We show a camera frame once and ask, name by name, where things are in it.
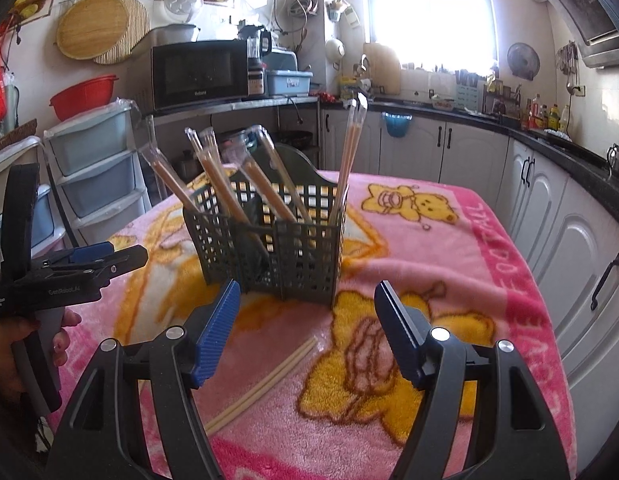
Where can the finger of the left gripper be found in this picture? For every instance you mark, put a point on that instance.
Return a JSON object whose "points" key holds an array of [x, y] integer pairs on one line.
{"points": [[79, 255], [121, 262]]}

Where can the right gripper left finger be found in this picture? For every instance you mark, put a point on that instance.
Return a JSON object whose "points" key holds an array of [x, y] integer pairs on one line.
{"points": [[101, 436]]}

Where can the white kitchen cabinets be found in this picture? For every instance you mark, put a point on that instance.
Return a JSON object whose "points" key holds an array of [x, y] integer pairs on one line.
{"points": [[512, 226]]}

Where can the person's left hand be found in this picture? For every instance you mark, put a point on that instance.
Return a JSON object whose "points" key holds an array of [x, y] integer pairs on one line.
{"points": [[15, 329]]}

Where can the plastic drawer tower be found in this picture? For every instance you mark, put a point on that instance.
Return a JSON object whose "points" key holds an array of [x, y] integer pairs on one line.
{"points": [[24, 184], [96, 169]]}

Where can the metal shelf rack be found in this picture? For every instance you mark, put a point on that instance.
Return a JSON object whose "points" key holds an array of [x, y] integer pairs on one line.
{"points": [[289, 120]]}

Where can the red plastic basin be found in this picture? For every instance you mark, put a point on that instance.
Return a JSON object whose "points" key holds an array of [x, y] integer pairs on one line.
{"points": [[82, 97]]}

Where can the dark green utensil basket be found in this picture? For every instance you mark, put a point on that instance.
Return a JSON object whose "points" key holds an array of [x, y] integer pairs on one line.
{"points": [[288, 260]]}

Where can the black microwave oven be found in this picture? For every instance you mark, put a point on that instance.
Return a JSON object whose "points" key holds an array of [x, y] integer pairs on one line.
{"points": [[193, 72]]}

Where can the pink bear blanket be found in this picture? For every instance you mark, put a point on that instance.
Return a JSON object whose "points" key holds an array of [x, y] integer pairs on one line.
{"points": [[305, 391]]}

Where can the round bamboo tray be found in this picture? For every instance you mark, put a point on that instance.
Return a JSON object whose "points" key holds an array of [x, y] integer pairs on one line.
{"points": [[91, 28]]}

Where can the blue plastic box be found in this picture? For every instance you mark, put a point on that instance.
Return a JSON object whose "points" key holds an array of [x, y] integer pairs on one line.
{"points": [[288, 82]]}

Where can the black blender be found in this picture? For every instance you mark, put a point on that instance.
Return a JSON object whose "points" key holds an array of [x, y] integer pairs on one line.
{"points": [[259, 44]]}

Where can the blue hanging bag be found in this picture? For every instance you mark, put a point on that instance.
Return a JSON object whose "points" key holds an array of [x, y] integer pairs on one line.
{"points": [[397, 125]]}

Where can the condiment bottles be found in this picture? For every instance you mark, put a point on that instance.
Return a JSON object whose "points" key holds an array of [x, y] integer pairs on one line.
{"points": [[537, 115]]}

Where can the wooden cutting board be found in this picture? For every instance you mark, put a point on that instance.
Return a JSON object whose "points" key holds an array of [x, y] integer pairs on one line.
{"points": [[384, 68]]}

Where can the black wall fan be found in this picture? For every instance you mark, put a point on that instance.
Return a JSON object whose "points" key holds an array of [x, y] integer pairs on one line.
{"points": [[523, 61]]}

